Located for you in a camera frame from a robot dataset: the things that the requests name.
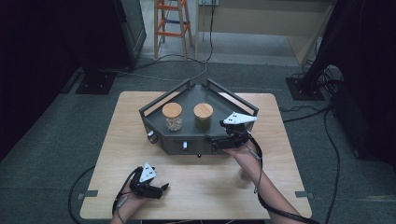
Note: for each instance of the black corner shelf rack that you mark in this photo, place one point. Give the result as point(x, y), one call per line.
point(186, 130)

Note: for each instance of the glass jar with pale beans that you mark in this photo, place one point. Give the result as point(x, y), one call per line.
point(172, 110)

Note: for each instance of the grey table edge bracket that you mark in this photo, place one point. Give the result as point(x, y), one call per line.
point(303, 194)
point(87, 194)

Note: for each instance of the wooden ladder with orange braces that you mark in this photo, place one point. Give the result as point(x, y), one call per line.
point(170, 32)

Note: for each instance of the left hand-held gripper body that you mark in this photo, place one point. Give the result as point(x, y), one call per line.
point(144, 188)

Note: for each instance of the person's right hand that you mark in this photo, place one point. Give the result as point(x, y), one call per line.
point(246, 154)

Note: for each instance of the dark equipment box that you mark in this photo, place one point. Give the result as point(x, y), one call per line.
point(355, 124)

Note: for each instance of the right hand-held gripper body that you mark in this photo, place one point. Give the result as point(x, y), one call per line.
point(236, 137)

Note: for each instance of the white power strip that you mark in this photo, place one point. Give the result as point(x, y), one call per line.
point(208, 2)

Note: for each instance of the black square stand base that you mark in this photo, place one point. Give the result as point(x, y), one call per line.
point(96, 82)

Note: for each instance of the glass jar with green contents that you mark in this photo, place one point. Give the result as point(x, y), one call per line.
point(203, 110)

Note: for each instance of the person's left hand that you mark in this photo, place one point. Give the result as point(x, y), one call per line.
point(130, 202)

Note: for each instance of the light wooden cabinet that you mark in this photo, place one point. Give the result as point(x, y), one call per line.
point(264, 18)

